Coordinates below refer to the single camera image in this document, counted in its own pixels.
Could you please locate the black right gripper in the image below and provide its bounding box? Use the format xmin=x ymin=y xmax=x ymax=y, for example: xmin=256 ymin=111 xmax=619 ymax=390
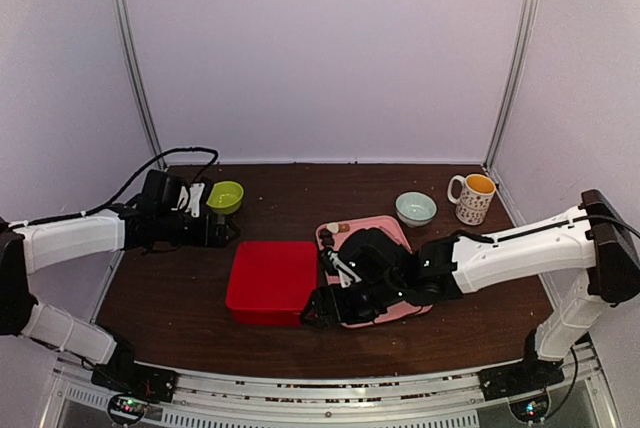
xmin=299 ymin=275 xmax=405 ymax=330

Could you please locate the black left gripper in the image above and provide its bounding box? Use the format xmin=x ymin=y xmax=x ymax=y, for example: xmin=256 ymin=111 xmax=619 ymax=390
xmin=156 ymin=209 xmax=240 ymax=248

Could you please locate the red tin box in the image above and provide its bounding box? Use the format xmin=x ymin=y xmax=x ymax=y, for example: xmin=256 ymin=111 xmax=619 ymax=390
xmin=229 ymin=308 xmax=301 ymax=327

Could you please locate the red tin lid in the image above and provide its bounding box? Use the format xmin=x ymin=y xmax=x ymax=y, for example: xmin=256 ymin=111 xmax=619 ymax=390
xmin=226 ymin=241 xmax=317 ymax=314

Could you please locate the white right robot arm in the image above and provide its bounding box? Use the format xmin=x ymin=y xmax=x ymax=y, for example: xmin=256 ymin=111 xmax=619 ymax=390
xmin=300 ymin=190 xmax=639 ymax=390

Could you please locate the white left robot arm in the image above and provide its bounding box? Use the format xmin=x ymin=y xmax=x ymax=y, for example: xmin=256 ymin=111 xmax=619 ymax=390
xmin=1 ymin=170 xmax=244 ymax=392

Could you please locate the dark chocolate tray left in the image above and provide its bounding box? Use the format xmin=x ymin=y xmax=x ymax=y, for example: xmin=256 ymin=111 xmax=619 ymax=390
xmin=319 ymin=229 xmax=334 ymax=246

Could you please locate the white heart chocolate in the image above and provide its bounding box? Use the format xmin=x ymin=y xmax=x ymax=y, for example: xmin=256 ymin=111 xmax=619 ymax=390
xmin=326 ymin=222 xmax=339 ymax=233

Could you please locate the green plastic bowl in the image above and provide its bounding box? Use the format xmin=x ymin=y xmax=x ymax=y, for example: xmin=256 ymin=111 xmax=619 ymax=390
xmin=206 ymin=181 xmax=244 ymax=215

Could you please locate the pink plastic tray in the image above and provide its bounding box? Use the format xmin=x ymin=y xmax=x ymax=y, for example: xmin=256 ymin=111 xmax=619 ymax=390
xmin=314 ymin=215 xmax=435 ymax=330

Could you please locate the light blue ceramic bowl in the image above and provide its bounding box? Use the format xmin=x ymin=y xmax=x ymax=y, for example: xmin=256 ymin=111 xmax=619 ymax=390
xmin=395 ymin=192 xmax=437 ymax=228

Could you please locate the white floral mug yellow inside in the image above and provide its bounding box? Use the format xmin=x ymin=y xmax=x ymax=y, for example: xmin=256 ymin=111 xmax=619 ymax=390
xmin=447 ymin=174 xmax=497 ymax=226

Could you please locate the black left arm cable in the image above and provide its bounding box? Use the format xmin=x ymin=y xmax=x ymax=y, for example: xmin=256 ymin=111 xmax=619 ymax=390
xmin=79 ymin=147 xmax=221 ymax=217

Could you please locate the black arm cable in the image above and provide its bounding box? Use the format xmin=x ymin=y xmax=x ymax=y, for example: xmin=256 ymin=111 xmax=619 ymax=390
xmin=584 ymin=215 xmax=640 ymax=242
xmin=79 ymin=147 xmax=221 ymax=217

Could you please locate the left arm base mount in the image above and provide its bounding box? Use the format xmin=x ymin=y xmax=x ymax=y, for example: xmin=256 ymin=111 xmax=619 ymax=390
xmin=91 ymin=363 xmax=178 ymax=403

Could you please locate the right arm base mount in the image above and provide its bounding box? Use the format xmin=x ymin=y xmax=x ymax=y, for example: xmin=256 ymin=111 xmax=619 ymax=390
xmin=478 ymin=363 xmax=565 ymax=401

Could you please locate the aluminium front rail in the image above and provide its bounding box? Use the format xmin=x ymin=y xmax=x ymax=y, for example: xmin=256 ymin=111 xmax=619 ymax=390
xmin=47 ymin=342 xmax=621 ymax=428

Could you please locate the aluminium frame post left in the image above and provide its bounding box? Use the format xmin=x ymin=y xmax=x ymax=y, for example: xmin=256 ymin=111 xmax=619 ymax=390
xmin=113 ymin=0 xmax=167 ymax=170

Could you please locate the aluminium frame post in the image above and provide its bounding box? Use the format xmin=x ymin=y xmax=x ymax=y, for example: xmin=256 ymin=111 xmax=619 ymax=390
xmin=483 ymin=0 xmax=539 ymax=172
xmin=113 ymin=0 xmax=167 ymax=170

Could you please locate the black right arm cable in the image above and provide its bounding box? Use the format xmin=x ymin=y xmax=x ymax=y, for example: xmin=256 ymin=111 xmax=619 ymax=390
xmin=584 ymin=215 xmax=640 ymax=242

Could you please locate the aluminium frame post right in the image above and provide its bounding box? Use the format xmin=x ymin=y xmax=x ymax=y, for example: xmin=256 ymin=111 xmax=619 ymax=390
xmin=483 ymin=0 xmax=539 ymax=172

